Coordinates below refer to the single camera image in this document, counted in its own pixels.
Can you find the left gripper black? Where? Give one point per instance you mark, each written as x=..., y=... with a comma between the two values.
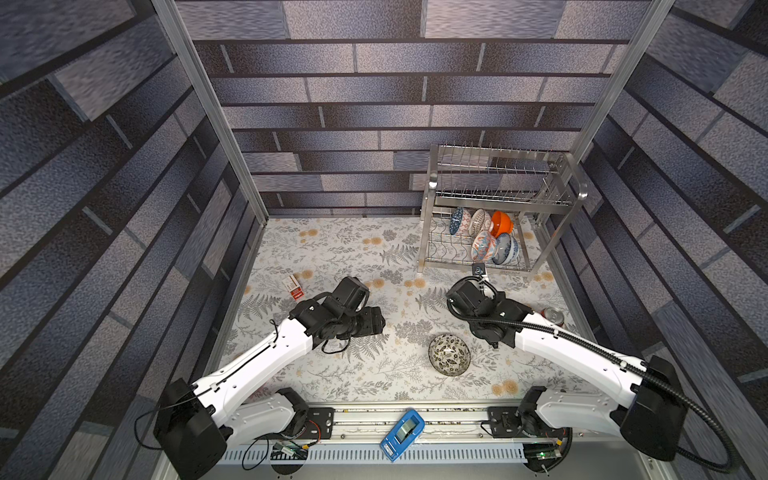
x=374, y=322

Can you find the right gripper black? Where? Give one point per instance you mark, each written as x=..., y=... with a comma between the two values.
x=477, y=279

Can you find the red blue floral bowl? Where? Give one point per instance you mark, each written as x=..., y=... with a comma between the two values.
x=483, y=247

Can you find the blue floral rim bowl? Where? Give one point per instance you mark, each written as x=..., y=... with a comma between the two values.
x=507, y=250

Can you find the black white floral bowl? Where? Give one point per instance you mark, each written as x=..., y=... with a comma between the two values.
x=449, y=355

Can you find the white lattice pattern bowl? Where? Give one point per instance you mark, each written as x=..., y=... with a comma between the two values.
x=480, y=222

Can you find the orange bowl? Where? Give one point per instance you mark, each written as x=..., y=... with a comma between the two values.
x=501, y=223

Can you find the blue dotted pattern bowl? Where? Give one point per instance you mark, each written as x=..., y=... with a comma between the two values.
x=460, y=221

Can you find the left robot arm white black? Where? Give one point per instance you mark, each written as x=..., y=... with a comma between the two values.
x=197, y=422

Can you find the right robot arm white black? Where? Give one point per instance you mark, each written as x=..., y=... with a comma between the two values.
x=628, y=404

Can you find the steel two-tier dish rack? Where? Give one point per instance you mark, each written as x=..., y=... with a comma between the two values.
x=542, y=191

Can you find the floral table mat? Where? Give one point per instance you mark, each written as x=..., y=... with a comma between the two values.
x=391, y=366

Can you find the small red white box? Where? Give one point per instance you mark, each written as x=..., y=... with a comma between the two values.
x=293, y=287

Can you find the red soda can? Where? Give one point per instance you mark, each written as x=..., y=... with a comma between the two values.
x=554, y=315

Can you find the blue handheld meter device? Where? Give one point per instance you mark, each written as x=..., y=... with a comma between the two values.
x=403, y=434

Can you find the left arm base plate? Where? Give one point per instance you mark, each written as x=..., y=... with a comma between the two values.
x=318, y=425

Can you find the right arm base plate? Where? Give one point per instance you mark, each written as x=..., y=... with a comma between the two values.
x=508, y=422

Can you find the aluminium rail frame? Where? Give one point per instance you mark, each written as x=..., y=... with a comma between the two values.
x=457, y=434

